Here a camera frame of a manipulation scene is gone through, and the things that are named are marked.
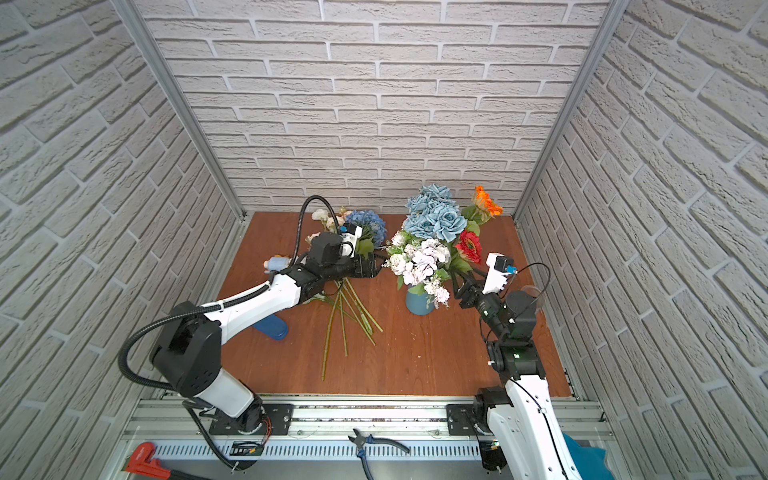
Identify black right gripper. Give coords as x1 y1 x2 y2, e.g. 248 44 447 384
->
454 267 509 345

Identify dark blue hydrangea flower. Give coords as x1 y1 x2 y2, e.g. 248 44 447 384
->
345 210 387 250

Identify red carnation flower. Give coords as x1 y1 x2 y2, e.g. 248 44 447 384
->
449 230 482 273

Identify teal ceramic vase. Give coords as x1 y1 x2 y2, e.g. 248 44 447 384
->
405 286 435 316

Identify pink white mixed bouquet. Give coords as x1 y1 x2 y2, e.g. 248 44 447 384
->
384 230 451 307

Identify light blue rose bouquet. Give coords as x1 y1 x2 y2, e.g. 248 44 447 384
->
403 184 468 243

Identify orange gerbera flower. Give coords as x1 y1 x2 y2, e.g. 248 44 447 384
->
461 185 504 225

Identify clear glass vase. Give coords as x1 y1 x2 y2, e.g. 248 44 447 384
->
521 285 544 312

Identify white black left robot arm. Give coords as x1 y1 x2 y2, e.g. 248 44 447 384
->
150 224 379 423

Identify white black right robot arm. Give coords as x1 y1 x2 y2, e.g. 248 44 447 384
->
457 282 581 479

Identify dark blue lying vase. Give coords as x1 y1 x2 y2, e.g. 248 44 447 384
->
252 315 289 341

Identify cream white flower stem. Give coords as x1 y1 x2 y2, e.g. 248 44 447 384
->
311 208 330 222

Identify light blue small bottle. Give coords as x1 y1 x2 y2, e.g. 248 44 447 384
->
263 256 292 274

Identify white blue work glove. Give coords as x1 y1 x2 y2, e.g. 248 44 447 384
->
564 434 614 480

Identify red clamp tool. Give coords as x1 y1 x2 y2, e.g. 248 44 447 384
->
124 442 207 480

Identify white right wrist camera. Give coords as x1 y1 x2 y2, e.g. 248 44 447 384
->
482 253 517 294

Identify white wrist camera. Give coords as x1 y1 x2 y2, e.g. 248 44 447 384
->
482 253 517 294
339 223 363 257

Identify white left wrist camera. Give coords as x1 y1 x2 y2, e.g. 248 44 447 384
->
339 223 363 257

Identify blue handled pliers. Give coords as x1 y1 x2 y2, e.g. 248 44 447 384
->
347 427 412 480

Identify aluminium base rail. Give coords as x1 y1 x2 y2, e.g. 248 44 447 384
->
101 392 637 480

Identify black corrugated cable conduit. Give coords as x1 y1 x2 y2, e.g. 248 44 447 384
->
117 194 342 391

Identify aluminium right corner post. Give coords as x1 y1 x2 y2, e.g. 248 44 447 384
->
511 0 630 222

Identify aluminium corner post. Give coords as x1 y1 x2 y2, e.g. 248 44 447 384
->
112 0 247 222
511 0 630 222

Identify aluminium left corner post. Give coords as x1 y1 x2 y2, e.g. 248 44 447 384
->
112 0 247 222

